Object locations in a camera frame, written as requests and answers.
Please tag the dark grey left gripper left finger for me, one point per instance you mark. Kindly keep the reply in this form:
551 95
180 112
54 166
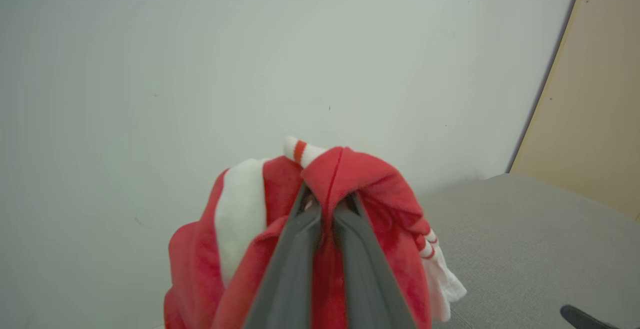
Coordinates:
287 279

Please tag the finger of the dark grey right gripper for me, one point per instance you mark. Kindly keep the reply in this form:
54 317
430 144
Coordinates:
582 318

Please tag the red and white garment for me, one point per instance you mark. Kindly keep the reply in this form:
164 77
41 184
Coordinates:
390 209

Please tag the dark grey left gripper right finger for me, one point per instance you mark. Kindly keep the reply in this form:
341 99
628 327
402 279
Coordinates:
370 289

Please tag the grey fabric sofa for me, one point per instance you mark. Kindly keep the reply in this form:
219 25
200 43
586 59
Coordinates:
525 249

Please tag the beige board panel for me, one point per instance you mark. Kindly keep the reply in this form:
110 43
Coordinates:
600 94

